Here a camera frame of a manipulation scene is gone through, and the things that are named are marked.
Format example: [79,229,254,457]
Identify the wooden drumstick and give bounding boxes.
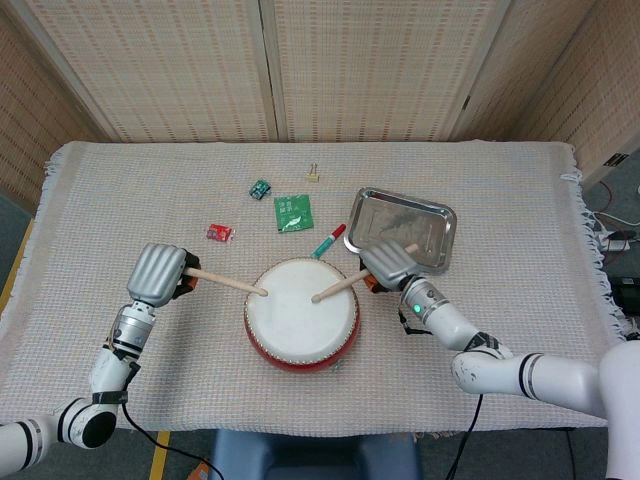
[310,243,419,304]
[183,267,269,297]

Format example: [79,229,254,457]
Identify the blue padded seat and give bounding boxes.
[209,428,424,480]

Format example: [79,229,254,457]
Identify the stainless steel rectangular tray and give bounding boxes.
[342,186,458,275]

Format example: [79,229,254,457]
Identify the beige woven tablecloth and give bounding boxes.
[0,140,616,434]

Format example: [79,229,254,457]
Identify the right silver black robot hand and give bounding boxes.
[358,240,432,294]

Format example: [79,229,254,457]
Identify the white power strip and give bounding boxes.
[597,232,632,253]

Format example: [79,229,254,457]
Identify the black box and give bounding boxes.
[610,276,640,316]

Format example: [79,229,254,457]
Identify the teal marker with red cap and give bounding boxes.
[309,223,347,261]

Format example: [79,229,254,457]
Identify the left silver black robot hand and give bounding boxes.
[125,242,201,307]

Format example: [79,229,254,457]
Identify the green sachet packet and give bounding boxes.
[273,193,315,234]

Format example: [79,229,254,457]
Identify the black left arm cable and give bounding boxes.
[119,394,224,480]

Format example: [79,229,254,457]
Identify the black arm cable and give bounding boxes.
[443,393,485,480]
[119,394,224,480]

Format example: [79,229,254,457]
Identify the red drum with white head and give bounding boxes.
[243,256,362,374]

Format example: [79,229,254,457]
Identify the bamboo folding screen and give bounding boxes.
[0,0,640,214]

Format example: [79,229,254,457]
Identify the red candy wrapper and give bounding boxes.
[203,223,237,245]

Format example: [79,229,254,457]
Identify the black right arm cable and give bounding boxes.
[443,393,485,480]

